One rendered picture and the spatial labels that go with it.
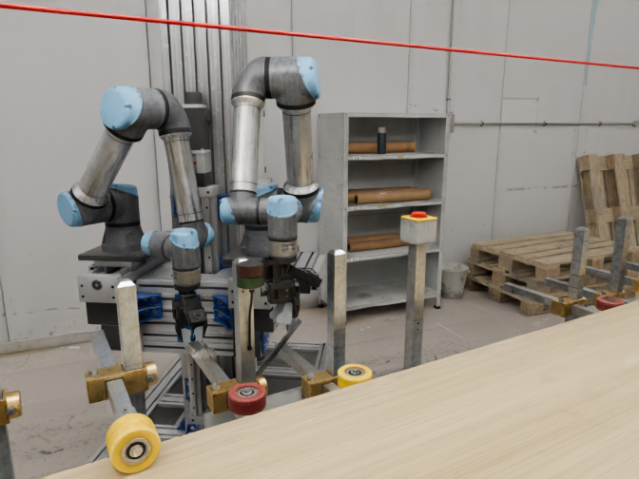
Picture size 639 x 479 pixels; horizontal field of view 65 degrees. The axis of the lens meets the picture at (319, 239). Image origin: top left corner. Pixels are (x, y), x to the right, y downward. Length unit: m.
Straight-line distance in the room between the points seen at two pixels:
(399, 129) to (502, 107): 1.10
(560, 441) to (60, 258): 3.23
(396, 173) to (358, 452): 3.50
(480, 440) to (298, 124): 0.97
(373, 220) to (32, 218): 2.48
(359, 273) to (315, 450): 3.39
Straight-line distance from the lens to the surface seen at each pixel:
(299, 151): 1.55
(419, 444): 1.00
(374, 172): 4.18
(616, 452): 1.09
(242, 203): 1.37
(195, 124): 1.80
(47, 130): 3.64
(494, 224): 5.06
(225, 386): 1.24
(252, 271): 1.08
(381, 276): 4.40
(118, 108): 1.49
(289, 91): 1.47
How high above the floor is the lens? 1.46
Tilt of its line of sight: 13 degrees down
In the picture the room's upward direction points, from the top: straight up
